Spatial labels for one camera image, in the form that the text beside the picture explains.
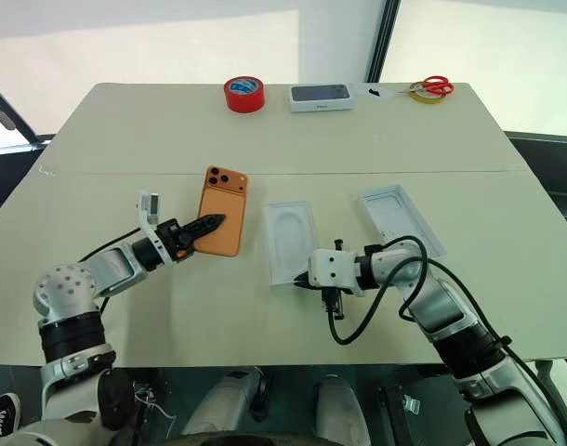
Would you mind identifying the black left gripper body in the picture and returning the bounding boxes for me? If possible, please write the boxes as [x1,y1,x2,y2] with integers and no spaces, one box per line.
[157,217,195,264]

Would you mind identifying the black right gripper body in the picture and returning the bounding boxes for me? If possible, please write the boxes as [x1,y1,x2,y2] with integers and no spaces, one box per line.
[310,237,347,322]

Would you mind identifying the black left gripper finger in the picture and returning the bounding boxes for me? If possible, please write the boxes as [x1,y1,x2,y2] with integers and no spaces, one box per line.
[185,221,223,245]
[183,213,227,233]

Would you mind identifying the orange smartphone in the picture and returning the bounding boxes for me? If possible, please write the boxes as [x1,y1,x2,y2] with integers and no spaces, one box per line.
[191,164,252,258]

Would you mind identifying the white phone box base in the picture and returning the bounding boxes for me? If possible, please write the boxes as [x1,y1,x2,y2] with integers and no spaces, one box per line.
[261,200,320,289]

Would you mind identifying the white phone box lid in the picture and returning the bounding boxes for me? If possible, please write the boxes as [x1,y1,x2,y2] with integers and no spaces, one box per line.
[357,183,449,262]

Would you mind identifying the closed printed phone box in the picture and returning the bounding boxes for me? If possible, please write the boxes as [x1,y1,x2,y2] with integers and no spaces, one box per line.
[289,83,358,114]

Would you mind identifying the white rounded shell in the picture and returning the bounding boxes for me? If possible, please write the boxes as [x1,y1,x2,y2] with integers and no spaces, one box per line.
[180,366,269,439]
[312,374,373,446]

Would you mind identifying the red tape roll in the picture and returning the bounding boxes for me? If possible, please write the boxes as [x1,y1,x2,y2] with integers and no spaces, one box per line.
[223,75,266,114]

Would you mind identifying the dark rounded robot body rim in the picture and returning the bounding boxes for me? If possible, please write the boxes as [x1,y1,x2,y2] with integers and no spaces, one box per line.
[161,430,323,446]

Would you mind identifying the yellow tape roll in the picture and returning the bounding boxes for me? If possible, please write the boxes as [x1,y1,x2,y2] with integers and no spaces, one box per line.
[410,82,448,106]

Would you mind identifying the black and white sneaker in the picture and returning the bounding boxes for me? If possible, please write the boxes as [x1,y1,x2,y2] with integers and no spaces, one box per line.
[0,392,22,439]

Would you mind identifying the black furniture edge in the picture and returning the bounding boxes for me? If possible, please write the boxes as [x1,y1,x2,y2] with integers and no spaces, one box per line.
[503,130,567,241]

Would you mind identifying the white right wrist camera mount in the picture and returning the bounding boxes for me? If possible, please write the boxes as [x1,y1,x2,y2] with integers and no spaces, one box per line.
[307,247,364,297]

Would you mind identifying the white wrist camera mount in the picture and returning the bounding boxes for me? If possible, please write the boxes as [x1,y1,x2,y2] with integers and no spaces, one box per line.
[307,247,364,297]
[134,190,180,265]

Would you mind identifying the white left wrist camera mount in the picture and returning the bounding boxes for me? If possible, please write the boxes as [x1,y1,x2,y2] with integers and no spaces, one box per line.
[134,190,180,265]

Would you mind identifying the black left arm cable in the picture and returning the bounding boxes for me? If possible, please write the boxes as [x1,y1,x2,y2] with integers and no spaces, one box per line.
[77,226,143,318]

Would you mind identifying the black under-table bracket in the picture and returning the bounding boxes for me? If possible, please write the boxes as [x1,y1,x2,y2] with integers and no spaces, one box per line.
[376,384,425,446]

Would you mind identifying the dark slanted frame bar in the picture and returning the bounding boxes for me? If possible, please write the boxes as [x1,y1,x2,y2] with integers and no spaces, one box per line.
[0,77,55,152]

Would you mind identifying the red handled scissors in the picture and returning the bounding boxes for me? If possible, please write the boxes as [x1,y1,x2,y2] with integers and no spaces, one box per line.
[395,74,455,98]

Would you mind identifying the dark window frame post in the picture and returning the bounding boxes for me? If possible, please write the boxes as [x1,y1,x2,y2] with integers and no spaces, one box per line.
[365,0,402,85]

